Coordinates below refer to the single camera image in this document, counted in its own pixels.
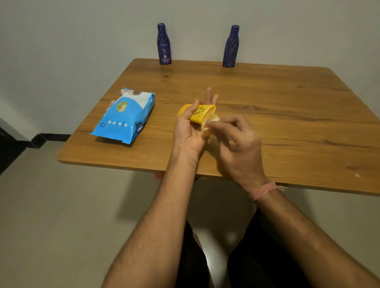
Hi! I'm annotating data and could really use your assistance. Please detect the person's left hand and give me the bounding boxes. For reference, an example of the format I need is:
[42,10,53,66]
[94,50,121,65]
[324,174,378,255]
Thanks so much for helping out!
[173,87,219,161]

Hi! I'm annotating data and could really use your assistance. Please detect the person's right hand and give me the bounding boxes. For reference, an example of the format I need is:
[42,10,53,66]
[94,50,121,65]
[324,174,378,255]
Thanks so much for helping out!
[206,114,270,194]

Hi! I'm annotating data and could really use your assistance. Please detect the yellow bottle orange cap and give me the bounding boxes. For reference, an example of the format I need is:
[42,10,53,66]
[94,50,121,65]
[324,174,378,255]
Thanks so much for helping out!
[177,103,217,125]

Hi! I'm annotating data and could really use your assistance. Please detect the white wet wipe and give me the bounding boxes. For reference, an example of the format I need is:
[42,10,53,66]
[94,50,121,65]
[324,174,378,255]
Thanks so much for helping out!
[200,114,221,138]

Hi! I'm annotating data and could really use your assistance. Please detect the blue wet wipes pack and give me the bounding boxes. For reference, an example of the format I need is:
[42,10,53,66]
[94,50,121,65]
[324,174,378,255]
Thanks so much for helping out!
[90,87,156,145]

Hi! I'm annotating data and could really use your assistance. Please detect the dark blue bottle white print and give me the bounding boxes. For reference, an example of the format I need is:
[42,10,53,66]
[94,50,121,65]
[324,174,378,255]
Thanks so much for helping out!
[156,23,173,65]

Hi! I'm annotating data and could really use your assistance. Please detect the dark blue striped bottle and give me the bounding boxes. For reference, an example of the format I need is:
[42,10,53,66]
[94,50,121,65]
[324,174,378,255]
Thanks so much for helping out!
[222,25,240,68]

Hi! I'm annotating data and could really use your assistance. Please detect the person's right forearm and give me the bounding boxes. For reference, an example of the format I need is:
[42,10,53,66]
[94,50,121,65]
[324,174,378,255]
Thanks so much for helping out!
[255,188,380,288]

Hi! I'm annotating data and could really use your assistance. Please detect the person's left forearm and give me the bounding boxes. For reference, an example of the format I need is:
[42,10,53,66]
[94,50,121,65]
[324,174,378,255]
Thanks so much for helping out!
[101,151,200,288]

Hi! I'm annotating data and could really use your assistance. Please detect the pink thread wristband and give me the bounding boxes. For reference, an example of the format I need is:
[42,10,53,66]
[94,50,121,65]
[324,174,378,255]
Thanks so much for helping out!
[249,181,285,202]

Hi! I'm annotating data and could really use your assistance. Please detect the wooden table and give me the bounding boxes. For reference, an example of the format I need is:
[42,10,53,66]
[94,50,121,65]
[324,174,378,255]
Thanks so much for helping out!
[56,58,380,196]

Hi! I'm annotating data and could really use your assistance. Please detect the black baseboard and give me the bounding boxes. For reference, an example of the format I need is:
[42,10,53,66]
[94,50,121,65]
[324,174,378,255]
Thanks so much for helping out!
[21,133,72,149]

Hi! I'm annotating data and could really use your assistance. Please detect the black door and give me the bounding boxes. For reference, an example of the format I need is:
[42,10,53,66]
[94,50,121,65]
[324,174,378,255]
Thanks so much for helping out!
[0,126,27,176]

